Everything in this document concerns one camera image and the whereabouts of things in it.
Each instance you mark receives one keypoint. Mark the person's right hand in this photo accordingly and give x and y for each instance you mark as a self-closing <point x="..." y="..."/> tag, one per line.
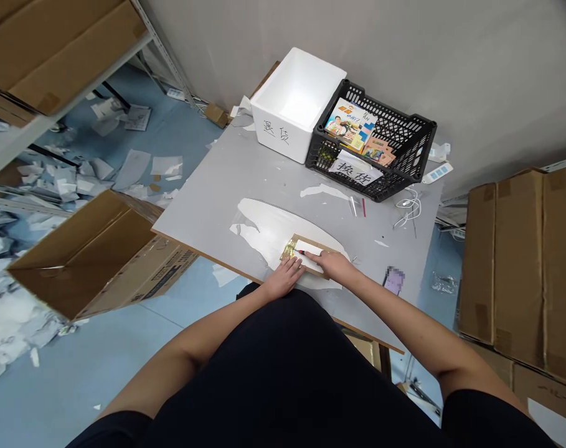
<point x="331" y="261"/>

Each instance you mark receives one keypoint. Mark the stack of brown cartons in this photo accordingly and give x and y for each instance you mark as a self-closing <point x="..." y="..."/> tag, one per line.
<point x="525" y="280"/>

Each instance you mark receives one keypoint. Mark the white paper label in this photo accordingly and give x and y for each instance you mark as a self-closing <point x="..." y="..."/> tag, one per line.
<point x="355" y="171"/>

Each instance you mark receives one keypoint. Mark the open brown cardboard box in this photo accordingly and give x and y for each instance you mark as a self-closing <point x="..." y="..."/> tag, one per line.
<point x="91" y="261"/>

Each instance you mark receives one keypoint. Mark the pile of torn mailer bags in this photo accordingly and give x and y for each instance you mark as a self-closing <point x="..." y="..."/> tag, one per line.
<point x="40" y="224"/>

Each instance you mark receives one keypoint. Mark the crumpled clear plastic wrap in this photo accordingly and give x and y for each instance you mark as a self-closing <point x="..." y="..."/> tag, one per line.
<point x="445" y="282"/>

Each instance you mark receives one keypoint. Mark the torn white plastic scrap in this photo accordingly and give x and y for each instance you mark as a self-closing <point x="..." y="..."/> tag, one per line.
<point x="324" y="190"/>

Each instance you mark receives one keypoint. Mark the person's body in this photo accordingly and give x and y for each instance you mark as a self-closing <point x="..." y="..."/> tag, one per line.
<point x="306" y="387"/>

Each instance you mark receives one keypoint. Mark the small brown cardboard box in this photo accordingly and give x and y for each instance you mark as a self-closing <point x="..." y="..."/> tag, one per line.
<point x="216" y="115"/>

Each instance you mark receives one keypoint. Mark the white foam box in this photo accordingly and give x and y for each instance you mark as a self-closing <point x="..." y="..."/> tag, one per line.
<point x="294" y="105"/>

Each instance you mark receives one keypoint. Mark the pile of colourful packets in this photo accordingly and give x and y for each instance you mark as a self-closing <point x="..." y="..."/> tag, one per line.
<point x="357" y="133"/>

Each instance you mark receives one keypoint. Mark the person's right fingers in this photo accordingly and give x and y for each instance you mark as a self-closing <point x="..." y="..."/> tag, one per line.
<point x="316" y="255"/>

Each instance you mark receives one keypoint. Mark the person's left hand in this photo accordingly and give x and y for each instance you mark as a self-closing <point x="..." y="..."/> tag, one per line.
<point x="286" y="275"/>

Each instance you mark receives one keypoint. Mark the metal shelf with cartons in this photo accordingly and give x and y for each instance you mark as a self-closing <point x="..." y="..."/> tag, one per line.
<point x="44" y="70"/>

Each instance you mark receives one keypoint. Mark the black plastic crate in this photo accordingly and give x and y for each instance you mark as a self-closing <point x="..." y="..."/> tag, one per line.
<point x="381" y="144"/>

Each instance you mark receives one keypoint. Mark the person's left fingers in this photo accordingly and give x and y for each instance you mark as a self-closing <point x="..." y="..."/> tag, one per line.
<point x="293" y="265"/>

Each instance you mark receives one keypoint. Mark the white power strip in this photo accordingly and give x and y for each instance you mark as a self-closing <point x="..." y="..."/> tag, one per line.
<point x="437" y="172"/>

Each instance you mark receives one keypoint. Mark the brown cardboard parcel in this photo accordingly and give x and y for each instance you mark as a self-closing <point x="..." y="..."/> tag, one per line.
<point x="310" y="249"/>

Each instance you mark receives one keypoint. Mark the white plastic mailer bag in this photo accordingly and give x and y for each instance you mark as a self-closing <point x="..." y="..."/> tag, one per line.
<point x="273" y="228"/>

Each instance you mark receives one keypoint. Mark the purple phone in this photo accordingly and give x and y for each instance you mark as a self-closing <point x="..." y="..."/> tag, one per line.
<point x="393" y="281"/>

